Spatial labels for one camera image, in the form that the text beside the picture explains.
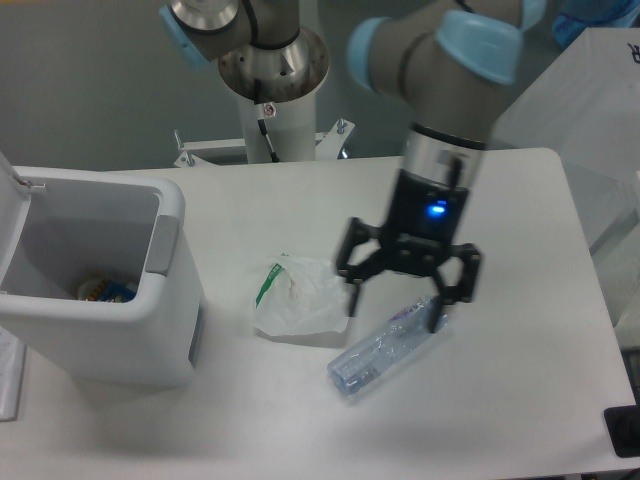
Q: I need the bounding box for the trash inside the can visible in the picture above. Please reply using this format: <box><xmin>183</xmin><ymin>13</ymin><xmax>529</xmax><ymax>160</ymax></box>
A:
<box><xmin>76</xmin><ymin>277</ymin><xmax>138</xmax><ymax>303</ymax></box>

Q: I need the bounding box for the black cable on pedestal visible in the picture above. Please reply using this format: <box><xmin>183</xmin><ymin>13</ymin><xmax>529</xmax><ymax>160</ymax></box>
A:
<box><xmin>252</xmin><ymin>77</ymin><xmax>281</xmax><ymax>164</ymax></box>

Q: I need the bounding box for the white cabinet at right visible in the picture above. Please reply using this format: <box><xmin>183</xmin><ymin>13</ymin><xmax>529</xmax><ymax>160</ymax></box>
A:
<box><xmin>493</xmin><ymin>28</ymin><xmax>639</xmax><ymax>344</ymax></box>

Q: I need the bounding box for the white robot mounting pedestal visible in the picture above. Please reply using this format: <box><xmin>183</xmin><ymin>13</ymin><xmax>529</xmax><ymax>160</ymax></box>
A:
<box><xmin>174</xmin><ymin>92</ymin><xmax>355</xmax><ymax>168</ymax></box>

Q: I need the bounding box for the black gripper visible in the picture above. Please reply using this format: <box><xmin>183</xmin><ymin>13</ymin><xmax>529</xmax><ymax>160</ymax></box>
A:
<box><xmin>334</xmin><ymin>167</ymin><xmax>484</xmax><ymax>335</ymax></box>

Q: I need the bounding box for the black device at table edge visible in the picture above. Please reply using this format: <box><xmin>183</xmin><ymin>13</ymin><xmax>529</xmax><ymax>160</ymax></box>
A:
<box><xmin>604</xmin><ymin>405</ymin><xmax>639</xmax><ymax>458</ymax></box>

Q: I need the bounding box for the clear plastic water bottle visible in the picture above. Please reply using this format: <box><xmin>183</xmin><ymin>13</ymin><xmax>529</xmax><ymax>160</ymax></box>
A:
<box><xmin>327</xmin><ymin>296</ymin><xmax>447</xmax><ymax>397</ymax></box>

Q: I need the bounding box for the crumpled white plastic bag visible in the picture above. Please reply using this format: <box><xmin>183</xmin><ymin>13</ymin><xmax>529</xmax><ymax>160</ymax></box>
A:
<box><xmin>254</xmin><ymin>254</ymin><xmax>348</xmax><ymax>337</ymax></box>

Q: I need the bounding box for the white lidded trash can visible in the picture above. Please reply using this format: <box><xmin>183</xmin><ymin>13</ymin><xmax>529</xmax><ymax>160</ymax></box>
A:
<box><xmin>1</xmin><ymin>161</ymin><xmax>203</xmax><ymax>386</ymax></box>

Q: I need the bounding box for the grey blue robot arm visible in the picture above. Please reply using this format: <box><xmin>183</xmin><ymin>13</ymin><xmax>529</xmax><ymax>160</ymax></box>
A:
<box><xmin>159</xmin><ymin>1</ymin><xmax>545</xmax><ymax>331</ymax></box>

